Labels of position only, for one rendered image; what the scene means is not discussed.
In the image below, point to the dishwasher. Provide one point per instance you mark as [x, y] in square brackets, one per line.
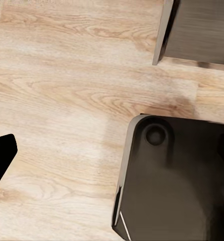
[196, 31]

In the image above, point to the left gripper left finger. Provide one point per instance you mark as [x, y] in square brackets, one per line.
[8, 150]

